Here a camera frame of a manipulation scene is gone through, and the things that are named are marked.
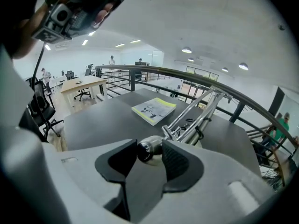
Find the black office chair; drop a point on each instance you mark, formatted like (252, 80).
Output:
(69, 74)
(85, 87)

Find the dome pendant lamp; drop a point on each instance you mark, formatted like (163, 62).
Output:
(225, 69)
(186, 50)
(243, 66)
(191, 59)

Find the dark grey table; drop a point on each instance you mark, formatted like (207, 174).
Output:
(105, 125)

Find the yellow-edged book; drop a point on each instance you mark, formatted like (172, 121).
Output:
(153, 111)

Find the person's left forearm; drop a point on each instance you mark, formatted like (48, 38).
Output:
(24, 36)

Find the bicycle wheel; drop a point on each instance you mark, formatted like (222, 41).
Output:
(273, 171)

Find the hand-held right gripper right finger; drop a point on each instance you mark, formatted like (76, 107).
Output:
(180, 167)

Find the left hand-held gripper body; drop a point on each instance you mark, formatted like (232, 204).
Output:
(79, 20)

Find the black mesh chair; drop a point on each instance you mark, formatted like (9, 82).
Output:
(42, 106)

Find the ceiling light panel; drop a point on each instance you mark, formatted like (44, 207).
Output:
(92, 33)
(135, 41)
(47, 47)
(85, 42)
(120, 45)

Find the black metal railing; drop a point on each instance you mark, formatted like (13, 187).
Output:
(233, 87)

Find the light wooden desk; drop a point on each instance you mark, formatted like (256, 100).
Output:
(81, 81)

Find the person's left hand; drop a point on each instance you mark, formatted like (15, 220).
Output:
(102, 14)

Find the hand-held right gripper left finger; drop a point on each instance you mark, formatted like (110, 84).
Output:
(116, 160)

